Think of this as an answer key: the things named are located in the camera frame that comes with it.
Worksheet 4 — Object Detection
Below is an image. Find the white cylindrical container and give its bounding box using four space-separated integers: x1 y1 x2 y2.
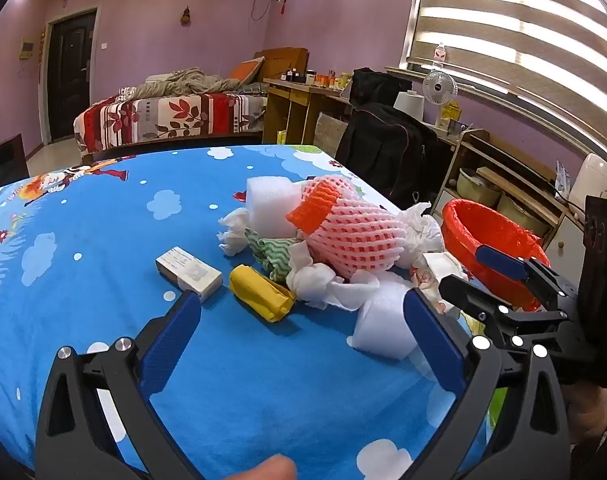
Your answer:
394 91 425 122

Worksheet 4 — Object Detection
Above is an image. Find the bed with red floral cover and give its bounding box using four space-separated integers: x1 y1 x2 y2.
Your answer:
73 72 269 161

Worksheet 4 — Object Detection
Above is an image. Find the wooden board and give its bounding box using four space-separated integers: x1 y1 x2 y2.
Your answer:
476 165 559 226

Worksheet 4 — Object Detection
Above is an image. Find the red lined plastic bin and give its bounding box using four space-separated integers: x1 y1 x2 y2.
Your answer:
442 199 551 311

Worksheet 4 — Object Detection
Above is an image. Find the yellow wrapper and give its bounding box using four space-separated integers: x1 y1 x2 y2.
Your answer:
228 264 297 323

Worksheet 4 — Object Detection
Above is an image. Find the white rice cooker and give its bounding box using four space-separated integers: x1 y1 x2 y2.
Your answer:
566 152 607 221

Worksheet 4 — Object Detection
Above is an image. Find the orange foam fruit net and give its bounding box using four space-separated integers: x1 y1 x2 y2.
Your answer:
285 180 345 237

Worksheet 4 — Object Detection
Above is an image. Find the striped window blind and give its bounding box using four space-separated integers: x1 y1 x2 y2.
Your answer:
406 0 607 161

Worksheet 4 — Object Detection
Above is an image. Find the blue cartoon printed tablecloth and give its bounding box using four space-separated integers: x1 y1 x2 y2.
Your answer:
0 144 494 480

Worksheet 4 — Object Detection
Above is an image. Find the wooden headboard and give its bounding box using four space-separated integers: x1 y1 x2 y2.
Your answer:
254 47 310 83

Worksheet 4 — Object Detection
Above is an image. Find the person's right forearm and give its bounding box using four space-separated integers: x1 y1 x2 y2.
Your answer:
571 437 607 480

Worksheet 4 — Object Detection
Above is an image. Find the white foam sheet roll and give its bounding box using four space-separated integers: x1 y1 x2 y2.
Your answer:
352 280 437 361

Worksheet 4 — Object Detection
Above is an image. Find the black duffel bag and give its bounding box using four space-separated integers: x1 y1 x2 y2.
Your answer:
350 67 399 108

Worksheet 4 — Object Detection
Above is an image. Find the dark brown door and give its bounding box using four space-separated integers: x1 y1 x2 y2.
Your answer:
46 7 99 143

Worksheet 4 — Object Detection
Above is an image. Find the wooden cabinet with white drawers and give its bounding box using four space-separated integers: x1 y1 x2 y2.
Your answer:
431 127 591 281

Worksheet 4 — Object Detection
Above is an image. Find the person's left hand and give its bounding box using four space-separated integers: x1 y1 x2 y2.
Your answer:
218 454 298 480

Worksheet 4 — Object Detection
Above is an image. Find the beige crumpled blanket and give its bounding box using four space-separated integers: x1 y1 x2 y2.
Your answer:
118 66 239 101

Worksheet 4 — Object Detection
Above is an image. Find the white crumpled printed packet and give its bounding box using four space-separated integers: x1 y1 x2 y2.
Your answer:
408 251 469 318

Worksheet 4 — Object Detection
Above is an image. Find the orange pillow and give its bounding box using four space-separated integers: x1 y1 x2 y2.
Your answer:
228 57 265 83

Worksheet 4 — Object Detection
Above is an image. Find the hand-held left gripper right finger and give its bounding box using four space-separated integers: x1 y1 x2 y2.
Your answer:
402 287 571 480

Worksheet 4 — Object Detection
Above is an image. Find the white foam block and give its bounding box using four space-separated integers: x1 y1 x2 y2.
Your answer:
245 176 307 237

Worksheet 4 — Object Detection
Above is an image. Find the row of small bottles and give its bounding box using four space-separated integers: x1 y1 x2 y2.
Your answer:
280 66 353 88

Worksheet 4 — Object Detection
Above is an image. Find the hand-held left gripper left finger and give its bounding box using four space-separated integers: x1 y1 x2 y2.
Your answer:
34 289 204 480

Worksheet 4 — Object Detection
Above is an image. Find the beige woven panel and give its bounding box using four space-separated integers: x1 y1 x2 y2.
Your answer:
313 111 353 158

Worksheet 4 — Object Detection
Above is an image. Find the small white cardboard box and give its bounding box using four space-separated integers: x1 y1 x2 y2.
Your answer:
155 246 224 303

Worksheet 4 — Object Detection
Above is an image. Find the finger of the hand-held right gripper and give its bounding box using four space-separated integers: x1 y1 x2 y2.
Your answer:
437 274 571 351
475 244 581 318

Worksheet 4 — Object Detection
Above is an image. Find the large black bag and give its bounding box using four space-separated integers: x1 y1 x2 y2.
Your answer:
336 102 447 211

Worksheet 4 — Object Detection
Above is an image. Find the wooden desk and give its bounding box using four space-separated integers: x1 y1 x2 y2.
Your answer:
262 77 354 146

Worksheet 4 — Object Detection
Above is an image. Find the white tissue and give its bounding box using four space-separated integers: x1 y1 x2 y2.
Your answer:
284 241 339 306
303 270 409 311
396 201 447 268
217 207 254 257

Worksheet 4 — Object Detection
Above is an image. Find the person's right hand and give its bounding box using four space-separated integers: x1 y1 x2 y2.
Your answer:
566 375 607 443

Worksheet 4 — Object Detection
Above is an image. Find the beige lidded pot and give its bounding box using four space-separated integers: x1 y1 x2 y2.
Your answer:
456 167 501 208
496 192 551 236

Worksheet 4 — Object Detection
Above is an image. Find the white desk fan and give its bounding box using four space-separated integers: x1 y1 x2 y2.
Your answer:
422 71 458 128

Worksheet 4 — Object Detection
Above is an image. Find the blue and white plastic packet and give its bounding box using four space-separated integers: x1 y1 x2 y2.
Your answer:
553 160 571 196

